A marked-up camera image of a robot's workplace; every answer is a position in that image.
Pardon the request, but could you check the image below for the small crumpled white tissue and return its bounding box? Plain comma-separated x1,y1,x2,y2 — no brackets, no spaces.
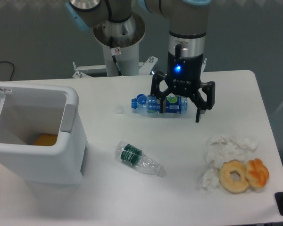
200,169,219,194

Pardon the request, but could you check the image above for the orange object inside bin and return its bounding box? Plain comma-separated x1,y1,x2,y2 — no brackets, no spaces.
33,134,58,146

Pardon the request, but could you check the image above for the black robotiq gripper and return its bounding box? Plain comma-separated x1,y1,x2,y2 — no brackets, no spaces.
150,50,216,123

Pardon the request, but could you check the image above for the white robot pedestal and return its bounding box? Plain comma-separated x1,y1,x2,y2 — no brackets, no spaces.
72,12,159,79

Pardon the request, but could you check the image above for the orange glazed bread roll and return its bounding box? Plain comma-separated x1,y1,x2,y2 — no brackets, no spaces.
245,158,269,189

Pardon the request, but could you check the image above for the blue plastic bottle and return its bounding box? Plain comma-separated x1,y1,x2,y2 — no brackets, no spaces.
131,94,188,114

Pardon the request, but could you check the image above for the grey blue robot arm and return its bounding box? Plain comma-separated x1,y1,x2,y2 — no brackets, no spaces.
66,0,215,121

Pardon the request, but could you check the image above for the plain ring donut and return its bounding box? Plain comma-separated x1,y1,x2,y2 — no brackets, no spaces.
218,160,250,194

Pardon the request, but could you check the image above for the white open trash bin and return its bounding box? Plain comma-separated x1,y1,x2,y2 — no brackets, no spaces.
0,82,88,185

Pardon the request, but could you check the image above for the black floor cable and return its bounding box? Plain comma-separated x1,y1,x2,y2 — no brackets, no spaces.
0,61,15,81

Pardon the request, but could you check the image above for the clear bottle green label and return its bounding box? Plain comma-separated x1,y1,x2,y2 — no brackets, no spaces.
114,141,166,177

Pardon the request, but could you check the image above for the white bottle cap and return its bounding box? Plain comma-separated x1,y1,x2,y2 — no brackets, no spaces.
115,105,124,114

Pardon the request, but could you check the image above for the large crumpled white tissue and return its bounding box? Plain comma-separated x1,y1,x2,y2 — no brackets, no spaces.
205,133,259,169

